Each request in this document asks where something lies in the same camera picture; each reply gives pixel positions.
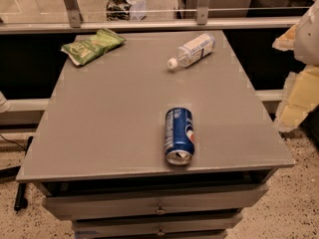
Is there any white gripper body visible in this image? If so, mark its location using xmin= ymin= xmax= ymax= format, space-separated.
xmin=294 ymin=0 xmax=319 ymax=66

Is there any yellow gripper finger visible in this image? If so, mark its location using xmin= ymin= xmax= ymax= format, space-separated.
xmin=272 ymin=24 xmax=298 ymax=51
xmin=274 ymin=65 xmax=319 ymax=132

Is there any clear plastic bottle blue label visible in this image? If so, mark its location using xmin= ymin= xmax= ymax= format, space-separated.
xmin=167 ymin=33 xmax=215 ymax=70

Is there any green jalapeno chip bag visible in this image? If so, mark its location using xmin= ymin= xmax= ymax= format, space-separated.
xmin=61 ymin=29 xmax=126 ymax=66

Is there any top grey drawer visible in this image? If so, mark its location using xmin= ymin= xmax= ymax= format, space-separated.
xmin=43 ymin=183 xmax=268 ymax=220

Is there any grey drawer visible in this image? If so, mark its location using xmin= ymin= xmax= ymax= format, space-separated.
xmin=73 ymin=213 xmax=242 ymax=239
xmin=43 ymin=183 xmax=268 ymax=220

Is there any blue Pepsi can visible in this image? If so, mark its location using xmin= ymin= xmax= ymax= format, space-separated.
xmin=164 ymin=108 xmax=194 ymax=165

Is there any grey drawer cabinet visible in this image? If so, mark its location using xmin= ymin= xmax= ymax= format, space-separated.
xmin=17 ymin=32 xmax=293 ymax=239

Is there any white object at left edge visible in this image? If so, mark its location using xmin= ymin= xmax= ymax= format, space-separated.
xmin=0 ymin=92 xmax=11 ymax=113

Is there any left metal railing bracket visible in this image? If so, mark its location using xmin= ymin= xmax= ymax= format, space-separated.
xmin=64 ymin=0 xmax=83 ymax=28

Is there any black floor cable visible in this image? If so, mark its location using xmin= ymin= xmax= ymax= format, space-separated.
xmin=0 ymin=132 xmax=35 ymax=213

